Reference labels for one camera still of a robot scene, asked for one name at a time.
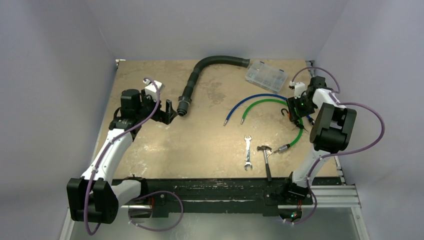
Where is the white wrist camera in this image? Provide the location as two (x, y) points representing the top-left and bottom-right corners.
(289, 81), (307, 99)
(143, 78), (165, 102)

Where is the clear plastic organizer box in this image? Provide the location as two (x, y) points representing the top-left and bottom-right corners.
(245, 61), (288, 94)

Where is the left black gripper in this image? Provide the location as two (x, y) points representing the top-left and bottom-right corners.
(135, 89), (177, 125)

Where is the green cable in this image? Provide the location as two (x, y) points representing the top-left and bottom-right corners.
(240, 98), (304, 154)

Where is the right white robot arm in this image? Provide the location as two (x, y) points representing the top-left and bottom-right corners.
(280, 76), (357, 204)

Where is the small black hammer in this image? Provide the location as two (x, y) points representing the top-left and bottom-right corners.
(256, 145), (272, 182)

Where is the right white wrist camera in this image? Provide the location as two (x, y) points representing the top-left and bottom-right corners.
(289, 81), (307, 99)

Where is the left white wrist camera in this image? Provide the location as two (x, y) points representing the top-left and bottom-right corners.
(143, 78), (165, 102)

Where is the orange black padlock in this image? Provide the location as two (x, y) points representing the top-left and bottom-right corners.
(280, 108), (296, 122)

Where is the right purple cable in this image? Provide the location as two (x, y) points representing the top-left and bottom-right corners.
(283, 66), (386, 226)

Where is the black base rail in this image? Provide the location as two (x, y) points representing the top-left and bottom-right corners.
(127, 177), (297, 218)

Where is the silver open-end wrench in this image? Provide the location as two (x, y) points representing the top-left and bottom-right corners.
(244, 135), (253, 171)

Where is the black corrugated hose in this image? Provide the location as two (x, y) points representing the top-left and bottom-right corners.
(176, 55), (251, 117)

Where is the blue cable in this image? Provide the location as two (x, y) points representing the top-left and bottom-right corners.
(223, 94), (288, 127)

